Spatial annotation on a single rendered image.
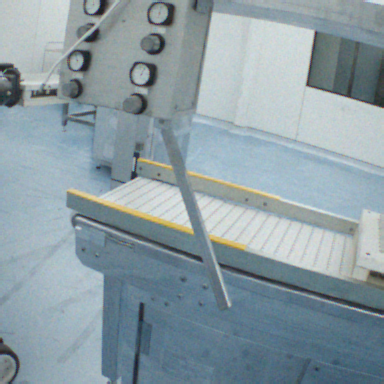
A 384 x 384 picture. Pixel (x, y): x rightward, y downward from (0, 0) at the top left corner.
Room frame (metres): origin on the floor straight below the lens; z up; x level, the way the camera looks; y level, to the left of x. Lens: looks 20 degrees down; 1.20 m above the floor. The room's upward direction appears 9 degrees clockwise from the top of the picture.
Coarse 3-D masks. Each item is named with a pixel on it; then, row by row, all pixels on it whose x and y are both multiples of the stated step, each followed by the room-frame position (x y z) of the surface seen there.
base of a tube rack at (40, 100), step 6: (36, 96) 1.26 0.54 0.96; (42, 96) 1.28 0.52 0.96; (48, 96) 1.29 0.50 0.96; (54, 96) 1.30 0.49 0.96; (18, 102) 1.22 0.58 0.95; (24, 102) 1.20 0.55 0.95; (30, 102) 1.22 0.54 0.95; (36, 102) 1.23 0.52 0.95; (42, 102) 1.25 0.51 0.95; (48, 102) 1.27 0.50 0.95; (54, 102) 1.29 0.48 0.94; (60, 102) 1.31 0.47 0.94; (66, 102) 1.34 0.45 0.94
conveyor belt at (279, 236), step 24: (120, 192) 0.84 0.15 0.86; (144, 192) 0.87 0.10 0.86; (168, 192) 0.89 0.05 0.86; (168, 216) 0.76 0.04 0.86; (216, 216) 0.80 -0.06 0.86; (240, 216) 0.82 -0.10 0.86; (264, 216) 0.84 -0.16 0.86; (240, 240) 0.71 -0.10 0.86; (264, 240) 0.72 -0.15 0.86; (288, 240) 0.74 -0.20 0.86; (312, 240) 0.75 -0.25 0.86; (336, 240) 0.77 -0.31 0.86; (312, 264) 0.65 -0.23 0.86; (336, 264) 0.66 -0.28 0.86
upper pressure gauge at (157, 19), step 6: (150, 6) 0.62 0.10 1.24; (156, 6) 0.62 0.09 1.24; (162, 6) 0.62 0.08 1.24; (168, 6) 0.61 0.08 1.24; (150, 12) 0.62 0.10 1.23; (156, 12) 0.62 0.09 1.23; (162, 12) 0.62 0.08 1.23; (168, 12) 0.61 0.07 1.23; (150, 18) 0.62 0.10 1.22; (156, 18) 0.62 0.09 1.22; (162, 18) 0.61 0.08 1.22; (168, 18) 0.61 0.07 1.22; (156, 24) 0.62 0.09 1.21; (162, 24) 0.62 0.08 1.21; (168, 24) 0.62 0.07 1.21
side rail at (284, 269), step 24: (96, 216) 0.69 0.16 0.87; (120, 216) 0.67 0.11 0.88; (168, 240) 0.64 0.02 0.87; (192, 240) 0.63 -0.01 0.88; (240, 264) 0.60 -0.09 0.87; (264, 264) 0.59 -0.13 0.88; (288, 264) 0.57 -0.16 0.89; (312, 288) 0.56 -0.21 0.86; (336, 288) 0.55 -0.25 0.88; (360, 288) 0.53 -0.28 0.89
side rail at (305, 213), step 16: (160, 176) 0.95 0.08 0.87; (192, 176) 0.92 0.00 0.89; (208, 192) 0.91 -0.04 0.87; (224, 192) 0.90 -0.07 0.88; (240, 192) 0.88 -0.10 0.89; (272, 208) 0.86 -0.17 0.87; (288, 208) 0.85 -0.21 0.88; (304, 208) 0.84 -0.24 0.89; (320, 224) 0.82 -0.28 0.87; (336, 224) 0.81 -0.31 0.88; (352, 224) 0.80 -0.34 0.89
